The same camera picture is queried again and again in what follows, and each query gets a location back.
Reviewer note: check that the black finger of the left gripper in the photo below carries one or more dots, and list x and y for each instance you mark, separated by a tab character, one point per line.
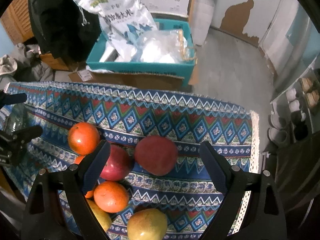
11	99
21	136

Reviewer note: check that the orange tangerine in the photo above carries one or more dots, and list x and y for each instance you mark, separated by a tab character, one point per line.
83	138
111	197

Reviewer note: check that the black hanging jacket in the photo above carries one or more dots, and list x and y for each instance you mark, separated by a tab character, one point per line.
63	29

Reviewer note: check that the brown cardboard box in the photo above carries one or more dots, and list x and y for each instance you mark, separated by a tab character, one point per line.
141	81

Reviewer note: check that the patterned blue tablecloth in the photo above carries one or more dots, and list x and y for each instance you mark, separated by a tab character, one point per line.
125	115

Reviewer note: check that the yellow pear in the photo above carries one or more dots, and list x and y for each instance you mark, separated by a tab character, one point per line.
102	217

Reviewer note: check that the clear plastic bag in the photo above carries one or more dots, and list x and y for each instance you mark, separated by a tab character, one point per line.
163	46

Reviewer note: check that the white rice bag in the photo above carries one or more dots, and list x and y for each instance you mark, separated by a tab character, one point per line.
122	22

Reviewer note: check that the wooden louvered door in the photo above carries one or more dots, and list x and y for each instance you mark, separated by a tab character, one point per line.
16	21

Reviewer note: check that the white shoe rack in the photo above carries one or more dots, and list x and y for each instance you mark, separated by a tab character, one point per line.
295	111

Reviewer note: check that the red apple with stem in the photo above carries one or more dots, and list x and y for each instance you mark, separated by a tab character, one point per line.
118	165

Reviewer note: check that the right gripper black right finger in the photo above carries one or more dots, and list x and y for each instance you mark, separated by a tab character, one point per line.
264	217

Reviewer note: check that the dark red apple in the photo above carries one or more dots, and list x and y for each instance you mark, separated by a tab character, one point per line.
156	154

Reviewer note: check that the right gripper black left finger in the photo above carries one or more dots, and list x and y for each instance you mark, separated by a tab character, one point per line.
43	215

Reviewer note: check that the orange tangerine front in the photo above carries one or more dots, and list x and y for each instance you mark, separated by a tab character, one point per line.
111	197

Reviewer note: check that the teal cardboard box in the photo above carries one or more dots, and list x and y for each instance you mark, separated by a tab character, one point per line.
183	69

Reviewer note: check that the pile of grey clothes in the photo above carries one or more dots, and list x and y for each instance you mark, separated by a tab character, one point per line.
24	65

